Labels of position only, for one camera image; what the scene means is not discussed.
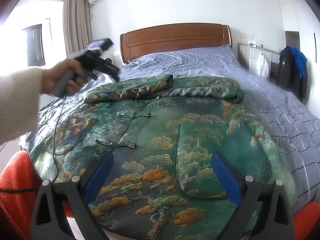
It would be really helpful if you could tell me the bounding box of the blue plaid bed sheet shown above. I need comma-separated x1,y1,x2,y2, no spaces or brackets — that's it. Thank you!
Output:
23,46,319,212

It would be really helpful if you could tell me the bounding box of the left hand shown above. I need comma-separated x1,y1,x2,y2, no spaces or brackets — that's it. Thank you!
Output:
41,59,88,95

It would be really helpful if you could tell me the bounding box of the green floral padded jacket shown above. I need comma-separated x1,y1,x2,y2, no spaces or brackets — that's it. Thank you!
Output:
29,75,297,239

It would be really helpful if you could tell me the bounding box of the cream sweater left forearm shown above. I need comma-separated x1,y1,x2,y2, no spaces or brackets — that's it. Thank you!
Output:
1,68,44,144

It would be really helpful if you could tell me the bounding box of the beige curtain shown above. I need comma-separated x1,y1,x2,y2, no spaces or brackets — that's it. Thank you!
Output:
63,0,92,56

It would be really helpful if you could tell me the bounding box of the dark jacket with blue lining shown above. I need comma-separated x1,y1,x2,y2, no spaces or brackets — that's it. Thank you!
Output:
276,46,308,102

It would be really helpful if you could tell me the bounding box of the orange red blanket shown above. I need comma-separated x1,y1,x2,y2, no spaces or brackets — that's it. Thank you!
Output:
0,150,75,240

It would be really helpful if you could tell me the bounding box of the brown wooden headboard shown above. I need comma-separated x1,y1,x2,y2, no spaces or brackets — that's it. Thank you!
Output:
120,23,233,63

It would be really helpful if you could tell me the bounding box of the white bedside desk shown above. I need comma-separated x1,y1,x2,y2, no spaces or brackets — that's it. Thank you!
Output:
238,43,280,81

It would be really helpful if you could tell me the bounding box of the white plastic bag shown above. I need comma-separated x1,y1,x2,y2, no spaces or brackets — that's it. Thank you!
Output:
256,53,271,80

